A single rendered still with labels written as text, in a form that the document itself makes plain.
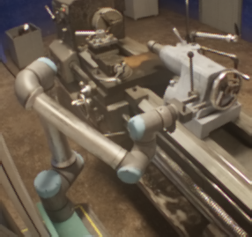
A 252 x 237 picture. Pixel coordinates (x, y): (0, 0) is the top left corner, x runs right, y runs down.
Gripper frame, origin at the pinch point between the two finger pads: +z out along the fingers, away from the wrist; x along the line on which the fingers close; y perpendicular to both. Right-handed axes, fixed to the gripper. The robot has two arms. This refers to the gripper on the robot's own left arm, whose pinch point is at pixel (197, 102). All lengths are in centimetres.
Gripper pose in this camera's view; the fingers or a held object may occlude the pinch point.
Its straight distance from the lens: 133.2
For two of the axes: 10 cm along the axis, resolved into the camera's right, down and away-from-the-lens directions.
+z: 8.8, -3.3, 3.5
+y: -0.8, -8.2, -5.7
